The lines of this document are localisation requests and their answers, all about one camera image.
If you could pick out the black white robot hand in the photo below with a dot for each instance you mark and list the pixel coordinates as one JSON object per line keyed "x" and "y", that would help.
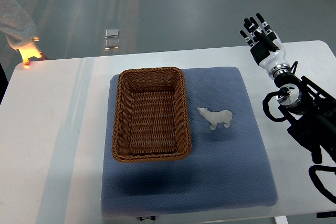
{"x": 266, "y": 47}

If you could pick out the person's hand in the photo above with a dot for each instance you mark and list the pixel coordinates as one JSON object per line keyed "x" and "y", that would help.
{"x": 29, "y": 51}

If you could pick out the white bear figurine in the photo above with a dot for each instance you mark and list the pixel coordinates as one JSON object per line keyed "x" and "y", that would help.
{"x": 214, "y": 118}

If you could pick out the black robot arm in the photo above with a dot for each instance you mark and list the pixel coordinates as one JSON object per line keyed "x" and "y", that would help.
{"x": 308, "y": 108}

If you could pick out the grey sleeved forearm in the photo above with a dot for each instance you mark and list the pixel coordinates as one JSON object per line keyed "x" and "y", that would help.
{"x": 18, "y": 27}

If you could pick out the brown wicker basket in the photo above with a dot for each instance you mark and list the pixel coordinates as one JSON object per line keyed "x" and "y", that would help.
{"x": 151, "y": 121}

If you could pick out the upper metal floor plate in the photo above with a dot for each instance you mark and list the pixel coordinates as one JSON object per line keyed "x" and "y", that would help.
{"x": 112, "y": 32}

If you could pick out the metal floor plate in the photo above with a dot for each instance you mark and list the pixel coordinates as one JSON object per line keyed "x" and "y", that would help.
{"x": 112, "y": 44}
{"x": 112, "y": 32}

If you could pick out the lower metal floor plate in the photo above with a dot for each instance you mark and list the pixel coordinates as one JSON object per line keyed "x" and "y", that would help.
{"x": 112, "y": 44}

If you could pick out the blue fabric mat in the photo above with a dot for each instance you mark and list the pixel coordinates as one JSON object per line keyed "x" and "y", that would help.
{"x": 227, "y": 168}

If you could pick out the black table label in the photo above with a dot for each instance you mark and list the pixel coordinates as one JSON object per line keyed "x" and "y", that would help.
{"x": 152, "y": 218}

